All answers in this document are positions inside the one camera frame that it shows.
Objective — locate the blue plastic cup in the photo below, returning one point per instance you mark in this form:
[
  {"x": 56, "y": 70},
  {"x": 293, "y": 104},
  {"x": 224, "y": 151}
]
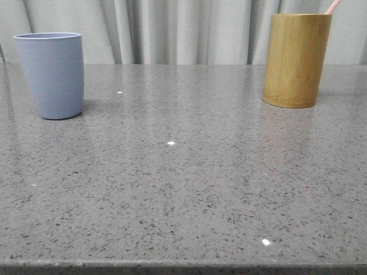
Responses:
[{"x": 53, "y": 66}]

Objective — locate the bamboo wooden cup holder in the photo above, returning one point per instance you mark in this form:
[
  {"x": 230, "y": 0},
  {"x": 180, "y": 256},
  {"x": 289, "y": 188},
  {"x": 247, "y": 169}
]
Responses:
[{"x": 296, "y": 52}]

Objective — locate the pink chopstick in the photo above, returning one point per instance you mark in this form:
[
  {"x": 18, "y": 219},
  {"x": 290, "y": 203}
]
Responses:
[{"x": 333, "y": 5}]

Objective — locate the grey pleated curtain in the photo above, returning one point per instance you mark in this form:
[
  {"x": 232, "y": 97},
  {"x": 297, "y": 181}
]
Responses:
[{"x": 154, "y": 32}]

